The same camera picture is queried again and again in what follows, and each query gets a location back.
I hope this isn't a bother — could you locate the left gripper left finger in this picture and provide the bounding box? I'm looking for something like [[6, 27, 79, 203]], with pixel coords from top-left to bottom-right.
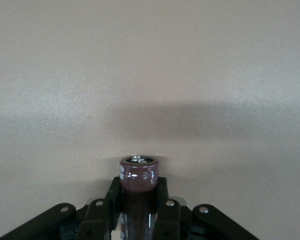
[[76, 176, 123, 240]]

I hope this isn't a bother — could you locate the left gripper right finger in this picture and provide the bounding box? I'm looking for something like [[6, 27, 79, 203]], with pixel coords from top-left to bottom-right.
[[152, 176, 190, 240]]

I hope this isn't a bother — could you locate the dark brown relay block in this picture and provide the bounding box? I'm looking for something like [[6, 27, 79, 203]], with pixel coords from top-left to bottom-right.
[[118, 155, 160, 240]]

